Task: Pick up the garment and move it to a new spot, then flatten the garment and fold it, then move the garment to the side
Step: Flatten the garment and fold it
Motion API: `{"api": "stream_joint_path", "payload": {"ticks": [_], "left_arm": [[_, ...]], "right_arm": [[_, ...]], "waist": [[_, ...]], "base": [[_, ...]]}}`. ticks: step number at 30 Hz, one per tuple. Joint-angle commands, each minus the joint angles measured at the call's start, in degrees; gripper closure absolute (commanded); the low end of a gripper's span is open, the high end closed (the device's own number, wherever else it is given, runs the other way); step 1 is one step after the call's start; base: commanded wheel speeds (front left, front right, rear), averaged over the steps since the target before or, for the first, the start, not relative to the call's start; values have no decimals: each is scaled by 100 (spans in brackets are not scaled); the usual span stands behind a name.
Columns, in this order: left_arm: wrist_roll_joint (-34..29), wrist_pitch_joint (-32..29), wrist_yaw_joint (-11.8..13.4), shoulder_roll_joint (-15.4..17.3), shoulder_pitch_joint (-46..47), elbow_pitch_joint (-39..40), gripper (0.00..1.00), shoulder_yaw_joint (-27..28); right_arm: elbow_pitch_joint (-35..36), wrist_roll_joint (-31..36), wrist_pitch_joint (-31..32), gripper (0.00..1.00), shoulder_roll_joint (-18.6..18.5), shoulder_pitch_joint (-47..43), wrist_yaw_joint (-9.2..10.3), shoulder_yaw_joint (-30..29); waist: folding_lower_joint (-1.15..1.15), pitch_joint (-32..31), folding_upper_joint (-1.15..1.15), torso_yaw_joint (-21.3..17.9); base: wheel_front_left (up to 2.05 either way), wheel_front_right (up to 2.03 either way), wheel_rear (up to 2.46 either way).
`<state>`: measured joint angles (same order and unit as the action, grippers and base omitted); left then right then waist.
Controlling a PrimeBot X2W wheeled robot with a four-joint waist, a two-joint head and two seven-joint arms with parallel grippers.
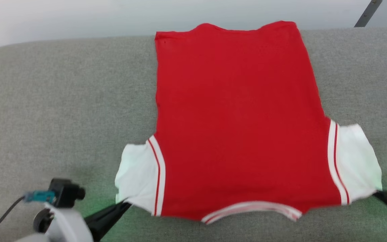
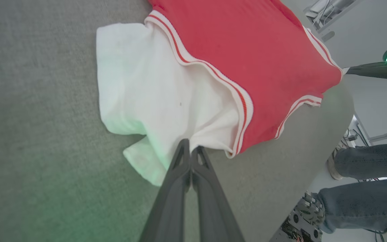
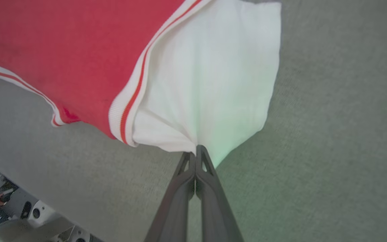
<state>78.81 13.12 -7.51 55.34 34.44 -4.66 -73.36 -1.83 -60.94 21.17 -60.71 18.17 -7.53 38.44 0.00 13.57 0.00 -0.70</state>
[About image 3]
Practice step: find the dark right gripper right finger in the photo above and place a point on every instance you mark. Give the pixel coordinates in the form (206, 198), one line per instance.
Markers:
(215, 205)

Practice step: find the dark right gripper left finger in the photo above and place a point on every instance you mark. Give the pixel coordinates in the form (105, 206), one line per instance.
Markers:
(176, 205)

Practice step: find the red and white shirt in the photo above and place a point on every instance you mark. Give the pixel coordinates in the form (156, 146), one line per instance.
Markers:
(113, 60)

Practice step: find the white grey robot base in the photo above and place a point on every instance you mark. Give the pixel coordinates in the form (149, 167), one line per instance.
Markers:
(18, 215)

